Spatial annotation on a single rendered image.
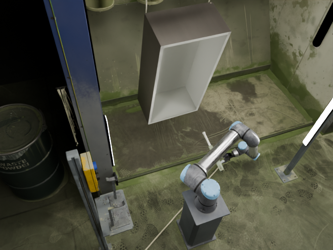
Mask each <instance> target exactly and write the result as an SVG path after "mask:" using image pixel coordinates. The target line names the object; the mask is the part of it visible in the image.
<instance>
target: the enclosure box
mask: <svg viewBox="0 0 333 250"><path fill-rule="evenodd" d="M230 34H231V30H230V29H229V27H228V26H227V24H226V22H225V21H224V19H223V18H222V16H221V15H220V13H219V12H218V10H217V9H216V7H215V5H214V4H213V2H207V3H201V4H195V5H189V6H184V7H178V8H172V9H166V10H161V11H155V12H149V13H145V14H144V26H143V38H142V50H141V62H140V74H139V86H138V98H137V99H138V101H139V104H140V106H141V109H142V111H143V114H144V116H145V118H146V121H147V123H148V124H153V123H156V122H160V121H163V120H167V119H170V118H174V117H177V116H180V115H184V114H187V113H190V112H194V111H197V110H198V108H199V106H200V104H201V101H202V99H203V97H204V94H205V92H206V90H207V87H208V85H209V83H210V80H211V78H212V76H213V73H214V71H215V69H216V66H217V64H218V62H219V60H220V57H221V55H222V52H223V50H224V48H225V45H226V43H227V41H228V39H229V36H230Z"/></svg>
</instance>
